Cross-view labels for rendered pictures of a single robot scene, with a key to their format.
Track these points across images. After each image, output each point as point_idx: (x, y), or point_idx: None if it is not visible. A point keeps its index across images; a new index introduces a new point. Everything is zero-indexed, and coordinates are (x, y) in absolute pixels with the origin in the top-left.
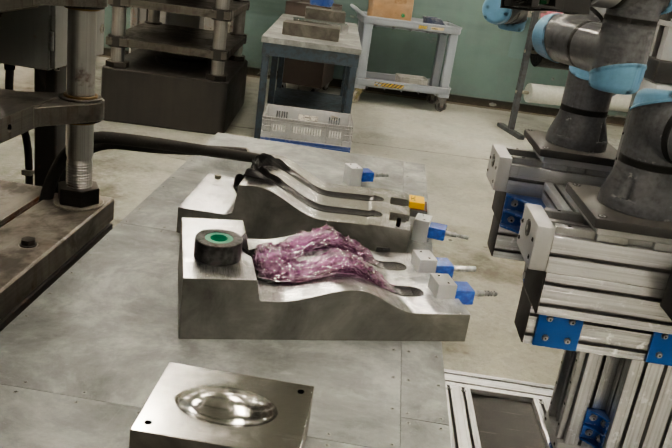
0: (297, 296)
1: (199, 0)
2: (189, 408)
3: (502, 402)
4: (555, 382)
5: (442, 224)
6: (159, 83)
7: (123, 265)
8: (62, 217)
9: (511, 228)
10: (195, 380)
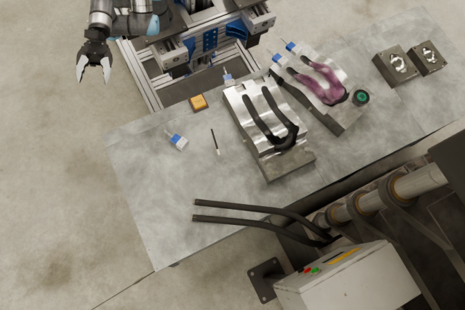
0: (346, 77)
1: None
2: (401, 72)
3: (163, 101)
4: (82, 105)
5: (224, 77)
6: None
7: (351, 153)
8: None
9: (189, 58)
10: (398, 73)
